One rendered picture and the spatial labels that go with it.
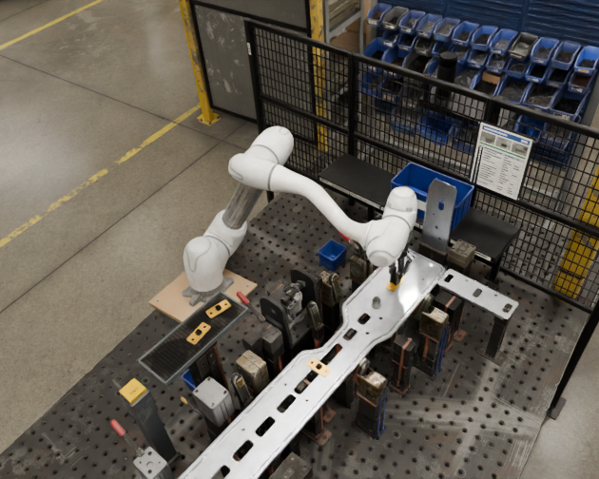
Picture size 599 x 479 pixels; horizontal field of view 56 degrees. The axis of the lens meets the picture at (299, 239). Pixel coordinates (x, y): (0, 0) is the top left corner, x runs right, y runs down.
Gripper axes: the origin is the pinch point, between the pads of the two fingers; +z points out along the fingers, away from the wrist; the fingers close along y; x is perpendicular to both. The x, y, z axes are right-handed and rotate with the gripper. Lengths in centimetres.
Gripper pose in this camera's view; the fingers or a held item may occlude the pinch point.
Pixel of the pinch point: (396, 276)
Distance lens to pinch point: 216.8
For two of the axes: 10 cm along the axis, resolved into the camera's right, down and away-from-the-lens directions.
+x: 6.5, -5.6, 5.2
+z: 0.6, 7.1, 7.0
